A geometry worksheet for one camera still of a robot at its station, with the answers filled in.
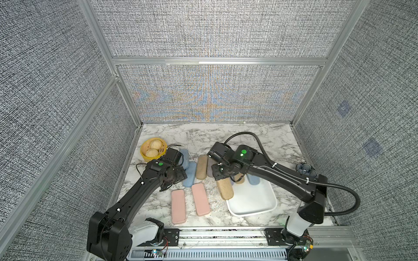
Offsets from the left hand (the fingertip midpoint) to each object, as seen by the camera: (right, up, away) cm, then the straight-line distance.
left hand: (181, 177), depth 81 cm
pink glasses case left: (-2, -13, +2) cm, 13 cm away
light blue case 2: (0, +8, +14) cm, 16 cm away
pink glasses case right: (+10, -13, 0) cm, 17 cm away
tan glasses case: (+21, -2, -12) cm, 24 cm away
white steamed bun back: (-18, +16, +19) cm, 31 cm away
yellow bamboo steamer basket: (-26, +15, +22) cm, 37 cm away
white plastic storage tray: (+35, -12, +3) cm, 37 cm away
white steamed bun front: (-19, +11, +14) cm, 26 cm away
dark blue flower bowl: (+69, +2, +11) cm, 70 cm away
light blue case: (+4, +1, +12) cm, 13 cm away
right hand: (+18, +5, -8) cm, 20 cm away
